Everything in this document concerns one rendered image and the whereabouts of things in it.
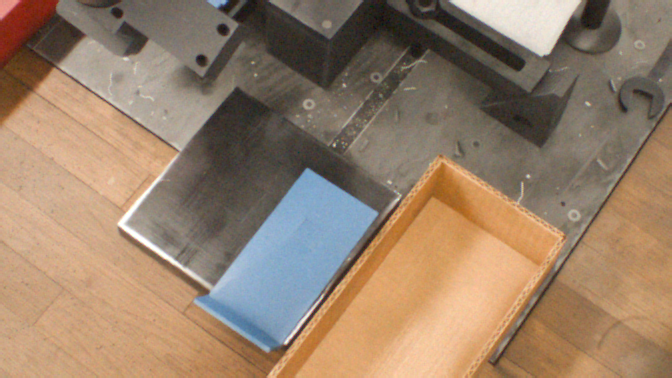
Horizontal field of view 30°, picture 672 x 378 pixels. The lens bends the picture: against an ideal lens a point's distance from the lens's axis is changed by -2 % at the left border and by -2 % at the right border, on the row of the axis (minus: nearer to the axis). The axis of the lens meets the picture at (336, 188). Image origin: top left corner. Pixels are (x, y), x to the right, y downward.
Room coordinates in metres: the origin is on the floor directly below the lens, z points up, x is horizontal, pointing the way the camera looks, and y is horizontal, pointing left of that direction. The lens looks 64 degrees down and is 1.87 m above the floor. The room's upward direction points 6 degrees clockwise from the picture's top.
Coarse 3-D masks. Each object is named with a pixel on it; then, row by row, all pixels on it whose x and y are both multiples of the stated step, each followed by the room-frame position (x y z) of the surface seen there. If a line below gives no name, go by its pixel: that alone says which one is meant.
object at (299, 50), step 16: (368, 0) 0.61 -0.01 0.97; (272, 16) 0.59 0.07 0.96; (368, 16) 0.61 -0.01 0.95; (272, 32) 0.59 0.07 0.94; (288, 32) 0.58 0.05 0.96; (304, 32) 0.57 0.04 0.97; (352, 32) 0.59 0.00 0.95; (368, 32) 0.61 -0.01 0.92; (272, 48) 0.59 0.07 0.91; (288, 48) 0.58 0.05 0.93; (304, 48) 0.57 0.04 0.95; (320, 48) 0.56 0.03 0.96; (336, 48) 0.57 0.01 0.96; (352, 48) 0.59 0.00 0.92; (288, 64) 0.58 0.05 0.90; (304, 64) 0.57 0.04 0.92; (320, 64) 0.56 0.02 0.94; (336, 64) 0.57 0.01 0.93; (320, 80) 0.56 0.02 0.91
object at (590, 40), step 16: (592, 0) 0.65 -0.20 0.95; (608, 0) 0.65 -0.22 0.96; (576, 16) 0.66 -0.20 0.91; (592, 16) 0.65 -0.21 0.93; (608, 16) 0.66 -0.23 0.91; (576, 32) 0.64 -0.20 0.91; (592, 32) 0.64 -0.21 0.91; (608, 32) 0.65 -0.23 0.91; (576, 48) 0.63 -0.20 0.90; (592, 48) 0.63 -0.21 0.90; (608, 48) 0.63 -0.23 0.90
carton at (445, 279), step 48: (432, 192) 0.46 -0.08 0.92; (480, 192) 0.45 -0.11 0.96; (384, 240) 0.40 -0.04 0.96; (432, 240) 0.43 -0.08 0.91; (480, 240) 0.43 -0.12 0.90; (528, 240) 0.42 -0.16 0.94; (336, 288) 0.35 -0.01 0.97; (384, 288) 0.38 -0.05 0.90; (432, 288) 0.38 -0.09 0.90; (480, 288) 0.39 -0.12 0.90; (528, 288) 0.37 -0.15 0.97; (336, 336) 0.34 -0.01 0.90; (384, 336) 0.34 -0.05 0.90; (432, 336) 0.34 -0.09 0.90; (480, 336) 0.35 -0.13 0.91
